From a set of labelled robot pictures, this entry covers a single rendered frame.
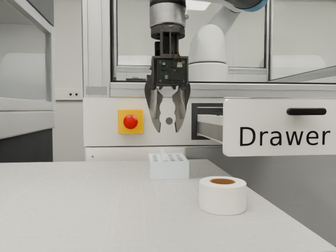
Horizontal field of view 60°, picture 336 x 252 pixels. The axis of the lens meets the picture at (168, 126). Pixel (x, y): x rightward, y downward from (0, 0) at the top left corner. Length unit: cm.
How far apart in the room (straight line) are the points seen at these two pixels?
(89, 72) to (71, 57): 343
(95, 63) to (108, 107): 13
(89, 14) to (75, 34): 344
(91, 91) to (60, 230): 56
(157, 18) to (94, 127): 41
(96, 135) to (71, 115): 339
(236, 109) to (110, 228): 32
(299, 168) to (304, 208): 14
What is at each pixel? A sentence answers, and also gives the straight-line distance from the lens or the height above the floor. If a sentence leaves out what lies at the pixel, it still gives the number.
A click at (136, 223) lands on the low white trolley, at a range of 40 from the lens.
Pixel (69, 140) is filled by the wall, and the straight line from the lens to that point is 430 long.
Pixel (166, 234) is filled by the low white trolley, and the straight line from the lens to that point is 37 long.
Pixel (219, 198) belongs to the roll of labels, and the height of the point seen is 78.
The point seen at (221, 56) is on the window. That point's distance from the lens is 95.
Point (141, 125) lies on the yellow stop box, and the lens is 83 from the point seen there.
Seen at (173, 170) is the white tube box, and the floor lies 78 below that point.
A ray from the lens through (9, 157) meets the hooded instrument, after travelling 134.
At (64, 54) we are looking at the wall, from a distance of 437.
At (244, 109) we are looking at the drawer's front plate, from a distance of 58.
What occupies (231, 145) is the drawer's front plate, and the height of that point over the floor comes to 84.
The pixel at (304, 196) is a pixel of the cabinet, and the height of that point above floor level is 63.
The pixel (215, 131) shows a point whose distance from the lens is 69.
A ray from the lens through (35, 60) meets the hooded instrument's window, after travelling 165.
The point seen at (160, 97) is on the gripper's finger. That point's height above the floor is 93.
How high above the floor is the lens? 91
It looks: 3 degrees down
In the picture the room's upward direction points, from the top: straight up
